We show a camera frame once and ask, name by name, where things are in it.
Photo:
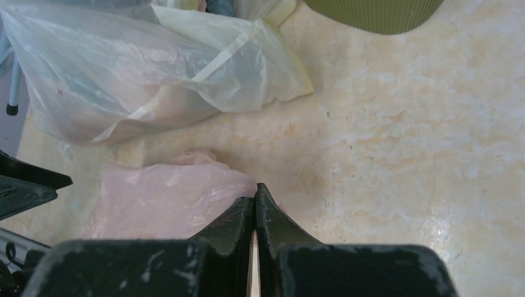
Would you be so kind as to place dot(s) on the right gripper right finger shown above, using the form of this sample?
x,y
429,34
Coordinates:
x,y
294,263

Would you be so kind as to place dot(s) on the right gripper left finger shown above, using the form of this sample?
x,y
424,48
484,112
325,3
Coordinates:
x,y
213,262

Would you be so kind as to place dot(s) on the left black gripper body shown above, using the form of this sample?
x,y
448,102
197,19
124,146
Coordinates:
x,y
25,186

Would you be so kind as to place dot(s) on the pink plastic trash bag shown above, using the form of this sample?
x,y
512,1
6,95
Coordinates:
x,y
165,201

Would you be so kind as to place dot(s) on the large clear yellow-rimmed plastic bag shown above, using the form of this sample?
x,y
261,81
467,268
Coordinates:
x,y
104,71

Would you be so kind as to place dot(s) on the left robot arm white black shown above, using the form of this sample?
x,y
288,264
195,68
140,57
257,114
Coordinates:
x,y
19,257

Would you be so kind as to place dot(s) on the olive green mesh trash bin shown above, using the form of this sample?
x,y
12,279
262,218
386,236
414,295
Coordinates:
x,y
385,17

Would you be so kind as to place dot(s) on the light blue tripod stand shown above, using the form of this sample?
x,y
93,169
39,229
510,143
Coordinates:
x,y
9,59

